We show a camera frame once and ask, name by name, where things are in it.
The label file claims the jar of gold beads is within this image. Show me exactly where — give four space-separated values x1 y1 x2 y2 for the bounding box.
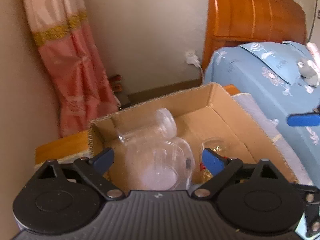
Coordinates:
200 138 228 183

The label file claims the clear round plastic bowl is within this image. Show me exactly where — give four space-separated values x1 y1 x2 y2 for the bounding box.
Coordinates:
125 137 195 191

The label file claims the brown cardboard box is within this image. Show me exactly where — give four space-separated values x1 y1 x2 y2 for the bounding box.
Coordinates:
88 83 298 192

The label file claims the clear plastic cup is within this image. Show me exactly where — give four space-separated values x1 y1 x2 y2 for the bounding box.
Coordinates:
116 108 177 146

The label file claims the wooden bedside table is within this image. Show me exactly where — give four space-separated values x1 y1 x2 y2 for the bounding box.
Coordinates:
35 131 88 164

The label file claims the blue floral bed sheet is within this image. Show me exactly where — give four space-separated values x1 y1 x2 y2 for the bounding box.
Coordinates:
204 46 319 186

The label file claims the grey plush toy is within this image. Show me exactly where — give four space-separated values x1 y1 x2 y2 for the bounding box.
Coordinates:
297 58 319 87

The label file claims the blue floral pillow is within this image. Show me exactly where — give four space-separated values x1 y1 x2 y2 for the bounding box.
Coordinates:
240 41 313 85

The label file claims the orange wooden headboard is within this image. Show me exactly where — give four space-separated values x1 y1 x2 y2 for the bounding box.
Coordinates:
202 0 307 69

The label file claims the pink orange curtain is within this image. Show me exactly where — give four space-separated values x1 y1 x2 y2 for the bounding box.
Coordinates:
24 0 118 137

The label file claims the white wall plug charger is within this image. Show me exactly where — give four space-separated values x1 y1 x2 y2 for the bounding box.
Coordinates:
185 50 204 83

